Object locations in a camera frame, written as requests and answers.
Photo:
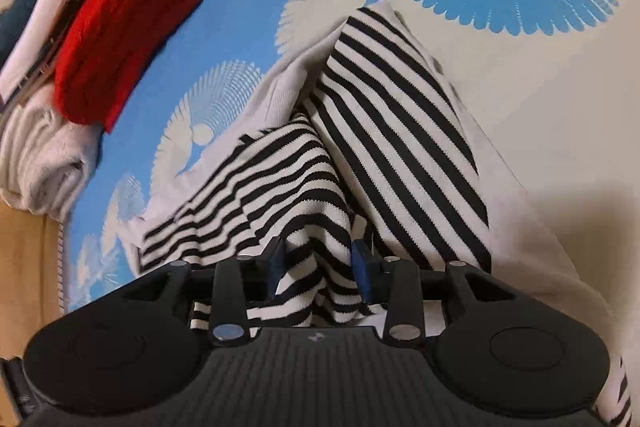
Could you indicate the white fluffy folded cloth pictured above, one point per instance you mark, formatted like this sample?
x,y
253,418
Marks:
x,y
40,157

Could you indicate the red knit sweater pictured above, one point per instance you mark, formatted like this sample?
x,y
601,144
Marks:
x,y
135,17

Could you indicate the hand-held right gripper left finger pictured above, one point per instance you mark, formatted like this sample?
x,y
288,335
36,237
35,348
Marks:
x,y
274,267

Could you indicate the black white striped shirt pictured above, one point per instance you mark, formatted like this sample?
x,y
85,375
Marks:
x,y
380,127

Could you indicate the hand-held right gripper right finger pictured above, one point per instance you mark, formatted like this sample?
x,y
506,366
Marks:
x,y
361,268

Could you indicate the blue white printed blanket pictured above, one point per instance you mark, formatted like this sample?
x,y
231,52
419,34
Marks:
x,y
240,7

